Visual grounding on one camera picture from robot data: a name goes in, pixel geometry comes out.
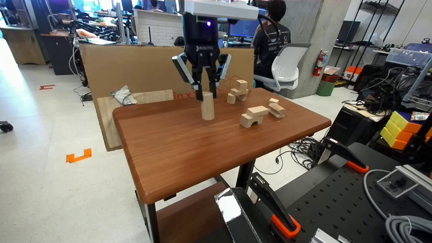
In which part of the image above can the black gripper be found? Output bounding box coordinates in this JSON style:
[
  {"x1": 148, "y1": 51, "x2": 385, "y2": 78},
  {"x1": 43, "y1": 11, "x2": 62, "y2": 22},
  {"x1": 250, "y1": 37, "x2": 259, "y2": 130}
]
[{"x1": 171, "y1": 11, "x2": 232, "y2": 103}]

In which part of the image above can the light wooden cylinder block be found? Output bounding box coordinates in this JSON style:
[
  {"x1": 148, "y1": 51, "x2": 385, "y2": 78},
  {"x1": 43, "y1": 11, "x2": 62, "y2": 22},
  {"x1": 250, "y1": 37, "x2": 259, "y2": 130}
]
[{"x1": 200, "y1": 91, "x2": 217, "y2": 123}]

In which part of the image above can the square wooden block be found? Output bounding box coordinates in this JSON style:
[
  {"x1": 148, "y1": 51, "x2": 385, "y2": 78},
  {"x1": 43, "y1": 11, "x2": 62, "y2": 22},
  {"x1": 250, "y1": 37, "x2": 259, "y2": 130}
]
[{"x1": 233, "y1": 78, "x2": 250, "y2": 93}]

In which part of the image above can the notched wooden block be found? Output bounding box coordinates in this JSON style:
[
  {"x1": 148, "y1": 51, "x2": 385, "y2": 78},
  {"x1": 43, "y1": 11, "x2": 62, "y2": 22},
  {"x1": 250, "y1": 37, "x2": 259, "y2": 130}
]
[{"x1": 229, "y1": 88, "x2": 250, "y2": 103}]

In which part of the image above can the blue computer monitor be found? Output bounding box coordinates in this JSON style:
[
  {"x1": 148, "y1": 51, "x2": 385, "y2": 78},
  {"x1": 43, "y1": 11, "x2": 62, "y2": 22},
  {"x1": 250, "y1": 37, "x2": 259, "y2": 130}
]
[{"x1": 227, "y1": 18, "x2": 263, "y2": 41}]

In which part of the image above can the white partition panel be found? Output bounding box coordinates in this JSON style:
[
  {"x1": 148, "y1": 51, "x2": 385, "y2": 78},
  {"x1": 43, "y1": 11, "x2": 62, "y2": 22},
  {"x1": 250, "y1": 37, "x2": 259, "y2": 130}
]
[{"x1": 134, "y1": 8, "x2": 186, "y2": 47}]

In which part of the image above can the wooden arch block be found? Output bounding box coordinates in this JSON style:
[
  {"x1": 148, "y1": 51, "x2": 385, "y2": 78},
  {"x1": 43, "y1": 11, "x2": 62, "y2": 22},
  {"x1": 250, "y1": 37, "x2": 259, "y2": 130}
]
[{"x1": 237, "y1": 112, "x2": 266, "y2": 130}]

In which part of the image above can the long rectangular wooden block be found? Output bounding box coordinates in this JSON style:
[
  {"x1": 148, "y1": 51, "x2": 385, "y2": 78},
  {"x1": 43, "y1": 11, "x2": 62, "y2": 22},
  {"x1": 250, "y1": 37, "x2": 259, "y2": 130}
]
[{"x1": 246, "y1": 104, "x2": 270, "y2": 120}]

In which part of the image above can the large cardboard sheet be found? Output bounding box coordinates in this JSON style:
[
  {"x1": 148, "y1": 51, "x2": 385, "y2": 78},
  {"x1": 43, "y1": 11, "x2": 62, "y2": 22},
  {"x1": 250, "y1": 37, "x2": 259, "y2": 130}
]
[{"x1": 78, "y1": 43, "x2": 256, "y2": 101}]

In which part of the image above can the reddish brown wooden table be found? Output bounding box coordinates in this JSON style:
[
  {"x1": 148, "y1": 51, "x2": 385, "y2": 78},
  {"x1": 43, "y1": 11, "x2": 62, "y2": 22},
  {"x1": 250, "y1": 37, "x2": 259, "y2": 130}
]
[{"x1": 111, "y1": 87, "x2": 332, "y2": 243}]

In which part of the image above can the person in black shirt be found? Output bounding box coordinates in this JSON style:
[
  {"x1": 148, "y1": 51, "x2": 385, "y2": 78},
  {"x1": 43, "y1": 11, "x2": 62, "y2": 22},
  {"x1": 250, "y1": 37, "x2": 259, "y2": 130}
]
[{"x1": 251, "y1": 0, "x2": 291, "y2": 81}]

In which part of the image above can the stepped wooden block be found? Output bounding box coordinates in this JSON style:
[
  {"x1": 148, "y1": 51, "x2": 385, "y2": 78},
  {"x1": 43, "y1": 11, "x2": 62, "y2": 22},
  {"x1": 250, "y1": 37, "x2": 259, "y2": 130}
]
[{"x1": 267, "y1": 101, "x2": 287, "y2": 120}]

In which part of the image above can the white office chair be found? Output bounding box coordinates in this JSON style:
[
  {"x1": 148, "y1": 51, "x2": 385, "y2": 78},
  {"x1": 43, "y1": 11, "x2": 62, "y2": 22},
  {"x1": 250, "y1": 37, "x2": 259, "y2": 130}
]
[{"x1": 252, "y1": 42, "x2": 312, "y2": 95}]

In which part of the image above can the crumpled white cloth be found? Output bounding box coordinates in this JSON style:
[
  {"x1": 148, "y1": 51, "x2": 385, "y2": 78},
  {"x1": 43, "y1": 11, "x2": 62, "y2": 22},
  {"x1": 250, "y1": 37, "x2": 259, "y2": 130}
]
[{"x1": 111, "y1": 85, "x2": 138, "y2": 108}]

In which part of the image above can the pale plywood board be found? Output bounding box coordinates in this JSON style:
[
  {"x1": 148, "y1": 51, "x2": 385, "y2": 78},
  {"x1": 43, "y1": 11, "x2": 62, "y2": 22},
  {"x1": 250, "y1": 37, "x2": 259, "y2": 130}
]
[{"x1": 93, "y1": 88, "x2": 175, "y2": 153}]

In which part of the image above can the red fire extinguisher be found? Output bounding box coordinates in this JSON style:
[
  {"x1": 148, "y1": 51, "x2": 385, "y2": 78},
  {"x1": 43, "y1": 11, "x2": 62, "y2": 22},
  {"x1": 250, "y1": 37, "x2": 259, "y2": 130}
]
[{"x1": 312, "y1": 47, "x2": 329, "y2": 78}]

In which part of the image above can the green bin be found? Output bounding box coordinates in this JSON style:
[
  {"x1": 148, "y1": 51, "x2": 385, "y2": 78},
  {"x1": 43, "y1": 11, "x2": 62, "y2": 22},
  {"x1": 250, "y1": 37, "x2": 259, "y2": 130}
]
[{"x1": 314, "y1": 78, "x2": 337, "y2": 97}]

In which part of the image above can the brown wooden lower board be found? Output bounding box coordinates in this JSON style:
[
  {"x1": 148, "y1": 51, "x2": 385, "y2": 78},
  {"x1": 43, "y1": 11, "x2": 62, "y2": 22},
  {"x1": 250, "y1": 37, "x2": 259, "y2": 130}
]
[{"x1": 155, "y1": 181, "x2": 228, "y2": 243}]

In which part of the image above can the large black orange clamp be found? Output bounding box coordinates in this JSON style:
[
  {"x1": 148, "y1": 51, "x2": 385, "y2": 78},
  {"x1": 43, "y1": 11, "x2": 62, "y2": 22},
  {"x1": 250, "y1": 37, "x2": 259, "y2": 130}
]
[{"x1": 246, "y1": 172, "x2": 302, "y2": 240}]

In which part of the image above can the black metal shelving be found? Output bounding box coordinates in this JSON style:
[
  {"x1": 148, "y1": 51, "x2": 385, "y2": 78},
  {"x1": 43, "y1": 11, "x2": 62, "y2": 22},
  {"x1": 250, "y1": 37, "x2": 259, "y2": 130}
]
[{"x1": 331, "y1": 0, "x2": 408, "y2": 70}]

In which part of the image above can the black equipment box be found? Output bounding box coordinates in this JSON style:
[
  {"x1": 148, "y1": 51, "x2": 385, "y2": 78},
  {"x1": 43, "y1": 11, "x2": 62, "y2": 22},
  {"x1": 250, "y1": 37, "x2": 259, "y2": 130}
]
[{"x1": 327, "y1": 104, "x2": 385, "y2": 146}]

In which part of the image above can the small black orange clamp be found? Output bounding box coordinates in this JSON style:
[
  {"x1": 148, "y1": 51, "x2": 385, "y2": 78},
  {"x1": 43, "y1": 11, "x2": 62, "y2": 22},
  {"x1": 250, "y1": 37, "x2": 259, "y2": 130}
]
[{"x1": 320, "y1": 136, "x2": 371, "y2": 176}]

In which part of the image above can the light wooden cabinet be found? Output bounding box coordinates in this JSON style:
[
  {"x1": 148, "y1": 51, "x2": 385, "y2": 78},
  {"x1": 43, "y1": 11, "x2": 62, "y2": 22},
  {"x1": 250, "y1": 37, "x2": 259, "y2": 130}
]
[{"x1": 0, "y1": 26, "x2": 47, "y2": 66}]

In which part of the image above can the black perforated mounting board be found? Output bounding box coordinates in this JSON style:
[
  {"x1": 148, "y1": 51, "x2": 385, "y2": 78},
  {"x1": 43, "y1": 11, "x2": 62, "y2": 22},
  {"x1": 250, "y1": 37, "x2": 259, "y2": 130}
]
[{"x1": 233, "y1": 141, "x2": 432, "y2": 243}]

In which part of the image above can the yellow orange foam cube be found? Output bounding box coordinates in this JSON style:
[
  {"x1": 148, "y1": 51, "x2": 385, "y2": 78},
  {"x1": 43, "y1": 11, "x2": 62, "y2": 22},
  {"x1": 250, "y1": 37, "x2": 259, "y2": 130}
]
[{"x1": 379, "y1": 109, "x2": 424, "y2": 151}]

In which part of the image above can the black caster wheel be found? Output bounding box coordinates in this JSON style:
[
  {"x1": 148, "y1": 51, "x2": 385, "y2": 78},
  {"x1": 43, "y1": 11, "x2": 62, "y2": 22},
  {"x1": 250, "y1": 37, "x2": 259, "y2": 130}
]
[{"x1": 0, "y1": 120, "x2": 15, "y2": 135}]

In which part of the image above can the grey socket box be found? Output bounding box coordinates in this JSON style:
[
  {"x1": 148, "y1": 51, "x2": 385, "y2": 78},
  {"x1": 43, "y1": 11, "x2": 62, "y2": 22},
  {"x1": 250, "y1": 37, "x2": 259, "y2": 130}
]
[{"x1": 374, "y1": 165, "x2": 425, "y2": 200}]

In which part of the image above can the tangle of black floor cables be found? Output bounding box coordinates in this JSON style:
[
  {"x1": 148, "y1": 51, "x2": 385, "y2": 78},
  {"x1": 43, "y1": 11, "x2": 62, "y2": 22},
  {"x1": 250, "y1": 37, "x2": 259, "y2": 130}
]
[{"x1": 254, "y1": 136, "x2": 327, "y2": 177}]

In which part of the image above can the grey corrugated cable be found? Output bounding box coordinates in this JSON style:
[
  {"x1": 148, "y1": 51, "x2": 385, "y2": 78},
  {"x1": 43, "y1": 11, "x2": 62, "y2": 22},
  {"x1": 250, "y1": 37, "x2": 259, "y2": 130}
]
[{"x1": 362, "y1": 168, "x2": 432, "y2": 243}]

